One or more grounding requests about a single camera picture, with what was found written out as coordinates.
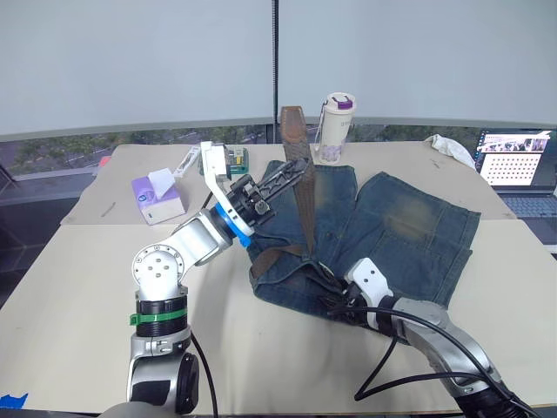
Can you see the white crumpled cloth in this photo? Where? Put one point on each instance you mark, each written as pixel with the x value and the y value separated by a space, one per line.
pixel 450 148

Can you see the black vertical pole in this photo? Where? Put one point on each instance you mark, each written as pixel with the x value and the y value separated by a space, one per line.
pixel 275 61

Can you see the blue tape piece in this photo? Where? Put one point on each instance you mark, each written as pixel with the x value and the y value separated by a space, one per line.
pixel 13 399

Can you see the brown braided belt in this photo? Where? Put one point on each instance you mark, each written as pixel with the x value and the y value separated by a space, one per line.
pixel 300 161

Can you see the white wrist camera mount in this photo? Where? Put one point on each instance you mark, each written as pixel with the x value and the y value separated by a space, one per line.
pixel 370 276
pixel 214 162

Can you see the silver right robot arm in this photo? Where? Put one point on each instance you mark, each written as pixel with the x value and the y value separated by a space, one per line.
pixel 439 326

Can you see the open laptop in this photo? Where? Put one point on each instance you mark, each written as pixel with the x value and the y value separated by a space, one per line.
pixel 522 174

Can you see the cream tumbler with purple lid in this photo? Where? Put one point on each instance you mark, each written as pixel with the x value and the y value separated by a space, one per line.
pixel 334 130

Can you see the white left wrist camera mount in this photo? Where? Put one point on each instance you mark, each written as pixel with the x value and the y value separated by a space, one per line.
pixel 214 162

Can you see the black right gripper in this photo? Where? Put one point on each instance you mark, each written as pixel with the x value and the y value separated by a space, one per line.
pixel 348 302

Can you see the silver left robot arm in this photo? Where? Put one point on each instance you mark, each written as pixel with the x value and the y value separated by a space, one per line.
pixel 198 241

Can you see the green circuit board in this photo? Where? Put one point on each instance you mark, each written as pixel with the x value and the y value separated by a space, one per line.
pixel 238 160

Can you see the grey rounded robot body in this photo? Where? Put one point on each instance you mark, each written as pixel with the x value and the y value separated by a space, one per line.
pixel 130 410

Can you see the small red object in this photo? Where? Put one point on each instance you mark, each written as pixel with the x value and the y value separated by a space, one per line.
pixel 105 161

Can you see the blue denim shorts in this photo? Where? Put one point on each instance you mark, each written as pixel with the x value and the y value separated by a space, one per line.
pixel 391 244

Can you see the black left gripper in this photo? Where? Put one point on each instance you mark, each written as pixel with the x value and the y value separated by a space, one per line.
pixel 249 201

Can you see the purple tissue box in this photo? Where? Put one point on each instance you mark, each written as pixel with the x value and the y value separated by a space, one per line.
pixel 159 202

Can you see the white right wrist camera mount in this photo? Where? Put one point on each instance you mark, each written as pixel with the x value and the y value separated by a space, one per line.
pixel 370 276

